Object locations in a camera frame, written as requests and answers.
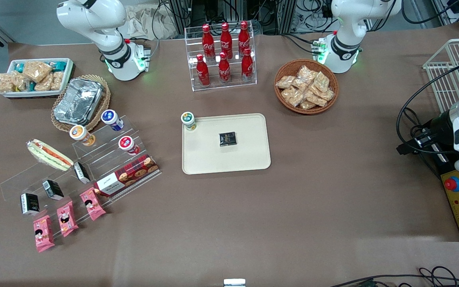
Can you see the clear acrylic bottle rack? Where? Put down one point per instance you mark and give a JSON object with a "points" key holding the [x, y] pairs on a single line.
{"points": [[197, 46]]}

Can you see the brown table cover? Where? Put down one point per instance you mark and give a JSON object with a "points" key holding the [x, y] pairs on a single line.
{"points": [[293, 219]]}

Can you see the beige crumpled cloth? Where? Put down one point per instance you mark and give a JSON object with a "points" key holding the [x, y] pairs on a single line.
{"points": [[146, 22]]}

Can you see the orange-lid yogurt cup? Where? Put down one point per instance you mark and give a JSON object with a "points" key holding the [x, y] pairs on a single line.
{"points": [[80, 134]]}

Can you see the cream plastic tray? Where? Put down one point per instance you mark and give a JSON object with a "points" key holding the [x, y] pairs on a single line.
{"points": [[233, 159]]}

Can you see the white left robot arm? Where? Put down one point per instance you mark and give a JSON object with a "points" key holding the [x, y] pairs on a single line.
{"points": [[347, 36]]}

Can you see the pink snack packet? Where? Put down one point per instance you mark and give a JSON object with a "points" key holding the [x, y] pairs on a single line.
{"points": [[67, 219], [43, 234], [92, 204]]}

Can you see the green-lid yogurt cup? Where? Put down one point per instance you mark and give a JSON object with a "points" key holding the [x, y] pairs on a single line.
{"points": [[189, 120]]}

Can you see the small white device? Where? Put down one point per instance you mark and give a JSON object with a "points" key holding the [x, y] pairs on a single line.
{"points": [[234, 283]]}

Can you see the red emergency stop button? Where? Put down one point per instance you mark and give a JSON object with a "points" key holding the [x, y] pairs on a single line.
{"points": [[452, 183]]}

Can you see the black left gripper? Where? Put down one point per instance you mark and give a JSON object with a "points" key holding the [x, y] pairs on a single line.
{"points": [[439, 128]]}

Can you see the small black box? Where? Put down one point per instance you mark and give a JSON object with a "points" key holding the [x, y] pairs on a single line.
{"points": [[81, 172], [227, 139], [30, 204], [53, 189]]}

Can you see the stacked aluminium foil trays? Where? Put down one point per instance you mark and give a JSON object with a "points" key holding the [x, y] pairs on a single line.
{"points": [[78, 101]]}

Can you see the oval wicker basket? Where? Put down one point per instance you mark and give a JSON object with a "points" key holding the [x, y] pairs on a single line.
{"points": [[102, 107]]}

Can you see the plastic-wrapped sandwich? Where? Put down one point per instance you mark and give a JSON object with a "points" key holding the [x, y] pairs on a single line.
{"points": [[50, 155]]}

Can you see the red cola bottle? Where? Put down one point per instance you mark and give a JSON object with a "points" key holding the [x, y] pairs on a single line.
{"points": [[224, 71], [207, 42], [247, 67], [226, 40], [203, 73], [244, 38]]}

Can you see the red plaid cookie box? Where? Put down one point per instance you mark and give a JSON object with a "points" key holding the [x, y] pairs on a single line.
{"points": [[128, 175]]}

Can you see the round wicker basket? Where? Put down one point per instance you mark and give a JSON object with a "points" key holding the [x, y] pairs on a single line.
{"points": [[289, 65]]}

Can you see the red-lid yogurt cup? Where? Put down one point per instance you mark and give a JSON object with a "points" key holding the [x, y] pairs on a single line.
{"points": [[128, 144]]}

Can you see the white rectangular bin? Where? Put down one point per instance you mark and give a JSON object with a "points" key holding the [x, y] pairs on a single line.
{"points": [[67, 75]]}

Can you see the teal snack packet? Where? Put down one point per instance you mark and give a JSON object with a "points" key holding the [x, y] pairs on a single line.
{"points": [[19, 67], [59, 65]]}

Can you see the clear acrylic tiered stand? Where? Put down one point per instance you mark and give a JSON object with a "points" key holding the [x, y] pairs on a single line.
{"points": [[106, 159]]}

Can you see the aluminium frame rack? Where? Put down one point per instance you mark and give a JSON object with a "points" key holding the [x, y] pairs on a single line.
{"points": [[277, 14]]}

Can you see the rice cracker packet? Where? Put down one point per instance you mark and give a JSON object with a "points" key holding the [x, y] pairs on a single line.
{"points": [[321, 81], [5, 83], [57, 80], [285, 82], [44, 83], [307, 105], [37, 70], [21, 81], [292, 97], [307, 73], [320, 97]]}

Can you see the blue-lid yogurt cup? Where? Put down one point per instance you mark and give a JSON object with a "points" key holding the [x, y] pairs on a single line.
{"points": [[111, 118]]}

